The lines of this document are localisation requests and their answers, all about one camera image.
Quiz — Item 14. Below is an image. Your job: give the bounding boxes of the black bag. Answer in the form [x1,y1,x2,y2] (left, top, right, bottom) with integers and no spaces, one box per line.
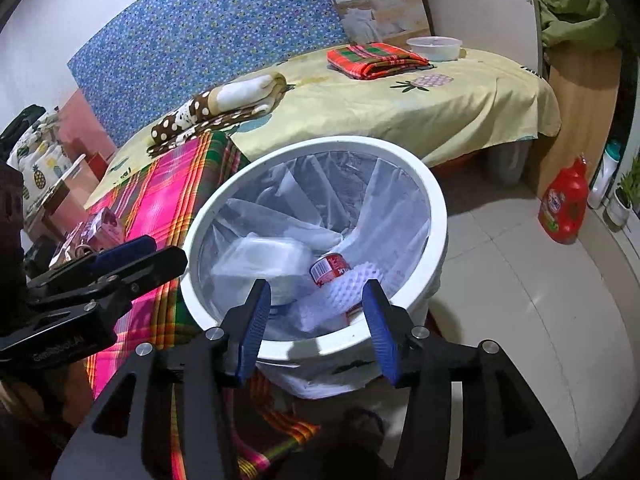
[0,104,46,143]

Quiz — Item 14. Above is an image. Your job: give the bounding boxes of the red detergent bottle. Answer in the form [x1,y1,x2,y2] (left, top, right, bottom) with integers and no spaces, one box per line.
[538,156,590,245]

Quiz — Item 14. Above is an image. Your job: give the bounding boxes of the white plastic bag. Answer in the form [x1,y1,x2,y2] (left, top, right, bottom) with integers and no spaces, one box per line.
[210,237,313,306]

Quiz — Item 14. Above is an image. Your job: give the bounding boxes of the small potted plant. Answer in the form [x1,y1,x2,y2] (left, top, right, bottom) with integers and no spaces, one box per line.
[605,157,640,228]

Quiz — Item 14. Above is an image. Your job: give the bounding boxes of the small white foam net sleeve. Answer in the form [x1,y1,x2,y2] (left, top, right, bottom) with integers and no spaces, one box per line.
[327,262,385,311]

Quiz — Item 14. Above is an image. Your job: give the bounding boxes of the wooden board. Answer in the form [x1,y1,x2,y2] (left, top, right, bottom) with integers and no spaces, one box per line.
[522,45,623,196]

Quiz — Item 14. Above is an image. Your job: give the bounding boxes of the white panel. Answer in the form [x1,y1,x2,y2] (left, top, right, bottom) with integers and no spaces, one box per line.
[427,0,543,78]

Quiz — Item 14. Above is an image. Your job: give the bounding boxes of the blue floral headboard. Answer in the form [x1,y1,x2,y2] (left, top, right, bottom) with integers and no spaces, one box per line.
[67,0,351,148]

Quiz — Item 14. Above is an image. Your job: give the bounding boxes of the brown polka dot rolled blanket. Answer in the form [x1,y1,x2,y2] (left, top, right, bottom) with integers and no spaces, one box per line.
[159,71,288,136]

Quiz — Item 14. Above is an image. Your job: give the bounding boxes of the translucent bin liner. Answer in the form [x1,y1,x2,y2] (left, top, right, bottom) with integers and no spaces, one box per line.
[197,152,441,401]

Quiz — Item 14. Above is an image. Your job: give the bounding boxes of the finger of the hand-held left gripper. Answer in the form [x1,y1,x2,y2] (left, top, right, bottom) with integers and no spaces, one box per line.
[27,246,189,313]
[27,235,157,291]

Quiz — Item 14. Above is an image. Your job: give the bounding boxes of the bedding package box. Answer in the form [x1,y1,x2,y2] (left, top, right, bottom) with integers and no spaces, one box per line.
[307,0,433,48]

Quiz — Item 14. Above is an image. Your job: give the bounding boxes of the white plastic bowl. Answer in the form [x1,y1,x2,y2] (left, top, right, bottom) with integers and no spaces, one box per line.
[406,36,462,62]

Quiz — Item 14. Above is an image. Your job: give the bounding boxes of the yellow pineapple print bed sheet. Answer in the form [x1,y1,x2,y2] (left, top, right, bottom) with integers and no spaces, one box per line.
[82,47,562,211]

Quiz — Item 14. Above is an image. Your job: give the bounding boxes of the red cartoon face can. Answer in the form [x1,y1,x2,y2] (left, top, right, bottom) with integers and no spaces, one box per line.
[310,255,351,288]

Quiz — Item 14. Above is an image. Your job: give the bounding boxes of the brown polka dot folded blanket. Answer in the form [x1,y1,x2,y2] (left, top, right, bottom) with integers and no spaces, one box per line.
[147,107,263,155]

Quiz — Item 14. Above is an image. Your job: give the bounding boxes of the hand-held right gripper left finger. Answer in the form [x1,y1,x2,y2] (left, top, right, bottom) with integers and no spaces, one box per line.
[50,277,273,480]

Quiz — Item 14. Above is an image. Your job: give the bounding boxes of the white round trash bin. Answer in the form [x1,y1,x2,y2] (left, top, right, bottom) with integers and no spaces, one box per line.
[180,135,449,401]

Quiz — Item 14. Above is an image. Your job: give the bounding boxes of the pink green plaid tablecloth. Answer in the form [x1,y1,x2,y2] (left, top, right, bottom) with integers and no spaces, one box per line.
[82,130,321,480]

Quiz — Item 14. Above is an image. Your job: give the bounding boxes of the pineapple print bundle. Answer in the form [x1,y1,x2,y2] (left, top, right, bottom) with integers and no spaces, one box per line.
[7,110,76,206]

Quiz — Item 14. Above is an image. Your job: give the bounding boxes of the folded red plaid cloth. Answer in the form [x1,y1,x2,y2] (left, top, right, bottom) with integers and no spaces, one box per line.
[327,42,431,81]

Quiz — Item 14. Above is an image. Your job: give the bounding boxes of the large white foam net sleeve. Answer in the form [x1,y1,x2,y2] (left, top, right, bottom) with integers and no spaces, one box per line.
[290,285,361,338]

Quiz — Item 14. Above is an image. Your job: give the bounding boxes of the purple white small carton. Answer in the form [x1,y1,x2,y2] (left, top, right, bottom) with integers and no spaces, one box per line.
[85,207,126,251]

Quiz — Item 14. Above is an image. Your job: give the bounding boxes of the green curtain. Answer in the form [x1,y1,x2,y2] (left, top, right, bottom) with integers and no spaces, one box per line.
[505,0,626,53]

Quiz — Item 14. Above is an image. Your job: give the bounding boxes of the white bottle teal cap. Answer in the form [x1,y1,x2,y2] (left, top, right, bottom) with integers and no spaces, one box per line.
[587,140,623,210]

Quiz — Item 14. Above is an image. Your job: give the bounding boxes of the grey storage box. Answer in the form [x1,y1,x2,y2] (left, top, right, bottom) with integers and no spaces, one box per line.
[482,140,528,186]

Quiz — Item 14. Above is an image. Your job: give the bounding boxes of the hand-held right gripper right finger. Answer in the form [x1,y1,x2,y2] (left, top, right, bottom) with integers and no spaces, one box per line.
[361,279,581,480]

